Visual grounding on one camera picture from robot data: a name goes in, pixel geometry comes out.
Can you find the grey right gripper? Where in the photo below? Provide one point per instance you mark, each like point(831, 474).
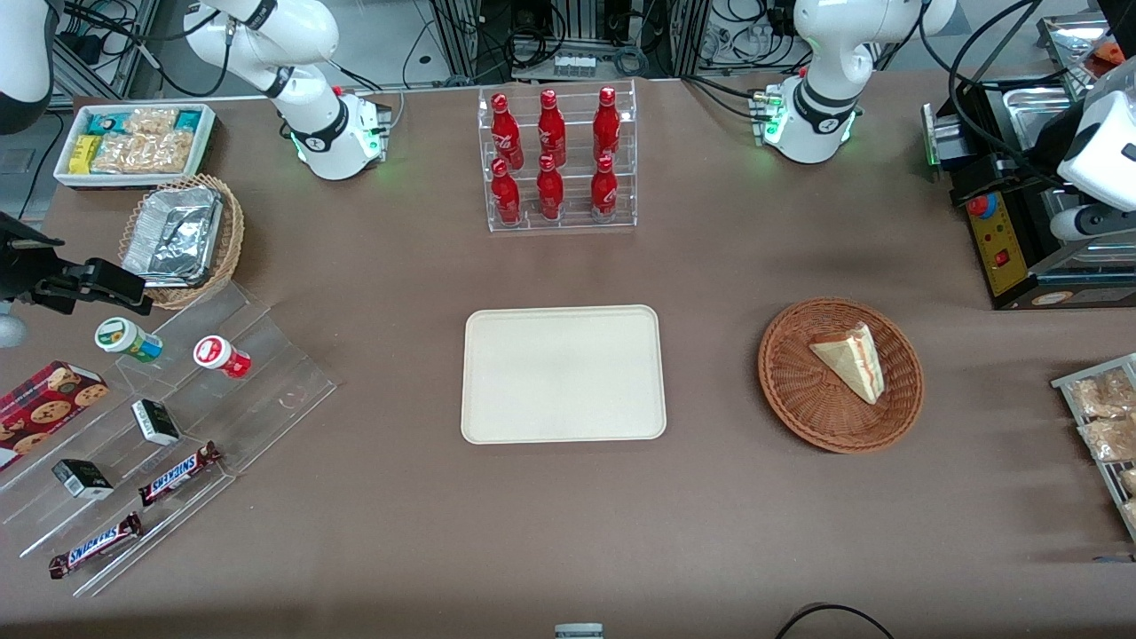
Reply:
point(19, 264)

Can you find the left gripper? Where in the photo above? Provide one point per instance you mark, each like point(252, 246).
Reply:
point(1050, 135)

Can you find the triangle sandwich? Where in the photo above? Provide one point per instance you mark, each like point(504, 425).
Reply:
point(850, 359)

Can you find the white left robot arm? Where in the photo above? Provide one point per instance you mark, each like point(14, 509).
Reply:
point(825, 53)

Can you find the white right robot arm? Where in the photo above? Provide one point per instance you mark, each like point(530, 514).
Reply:
point(311, 124)

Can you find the light wicker basket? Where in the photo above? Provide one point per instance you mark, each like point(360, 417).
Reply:
point(231, 240)

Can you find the steel tray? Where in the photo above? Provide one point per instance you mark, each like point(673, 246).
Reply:
point(1069, 44)

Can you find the round brown wicker basket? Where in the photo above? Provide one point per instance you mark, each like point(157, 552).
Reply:
point(799, 390)

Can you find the cream rectangular tray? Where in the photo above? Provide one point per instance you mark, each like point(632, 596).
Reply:
point(559, 373)

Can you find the green lid cup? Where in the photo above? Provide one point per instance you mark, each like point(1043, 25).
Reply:
point(120, 335)

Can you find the aluminium foil container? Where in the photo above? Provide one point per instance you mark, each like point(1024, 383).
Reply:
point(173, 235)

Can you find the black machine yellow panel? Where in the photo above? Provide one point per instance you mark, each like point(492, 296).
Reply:
point(1003, 253)

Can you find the red lid cup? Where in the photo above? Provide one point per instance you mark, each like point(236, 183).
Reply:
point(217, 355)

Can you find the yellow snack bar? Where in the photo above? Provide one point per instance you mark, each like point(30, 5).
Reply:
point(83, 154)

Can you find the large clear cracker bag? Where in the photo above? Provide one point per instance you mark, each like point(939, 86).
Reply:
point(146, 153)

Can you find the red cookie box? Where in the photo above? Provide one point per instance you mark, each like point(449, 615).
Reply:
point(44, 408)

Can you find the small black carton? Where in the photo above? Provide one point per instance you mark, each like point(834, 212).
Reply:
point(155, 422)
point(82, 479)

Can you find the teal snack pack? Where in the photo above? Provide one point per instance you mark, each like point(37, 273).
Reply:
point(188, 120)
point(106, 122)

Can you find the small clear cracker bag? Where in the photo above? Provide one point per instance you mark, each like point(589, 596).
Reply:
point(151, 121)

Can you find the clear bag of pastries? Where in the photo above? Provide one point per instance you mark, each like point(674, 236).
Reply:
point(1105, 395)
point(1109, 439)

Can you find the white plastic snack bin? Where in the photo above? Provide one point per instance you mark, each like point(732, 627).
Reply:
point(209, 142)

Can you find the clear acrylic stepped display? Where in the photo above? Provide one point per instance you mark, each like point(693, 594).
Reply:
point(266, 390)

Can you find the snickers chocolate bar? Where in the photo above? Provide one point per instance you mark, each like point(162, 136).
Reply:
point(93, 546)
point(177, 475)

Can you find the red cola bottle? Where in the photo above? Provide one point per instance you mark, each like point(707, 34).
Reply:
point(506, 133)
point(551, 131)
point(606, 129)
point(550, 193)
point(603, 193)
point(506, 197)

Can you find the clear acrylic bottle rack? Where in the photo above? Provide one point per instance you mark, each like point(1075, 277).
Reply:
point(572, 226)

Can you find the white power strip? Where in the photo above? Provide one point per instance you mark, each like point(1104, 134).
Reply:
point(574, 64)

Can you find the small grey device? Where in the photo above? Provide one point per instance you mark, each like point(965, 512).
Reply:
point(579, 632)

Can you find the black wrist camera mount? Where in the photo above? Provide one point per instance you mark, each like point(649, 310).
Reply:
point(22, 257)

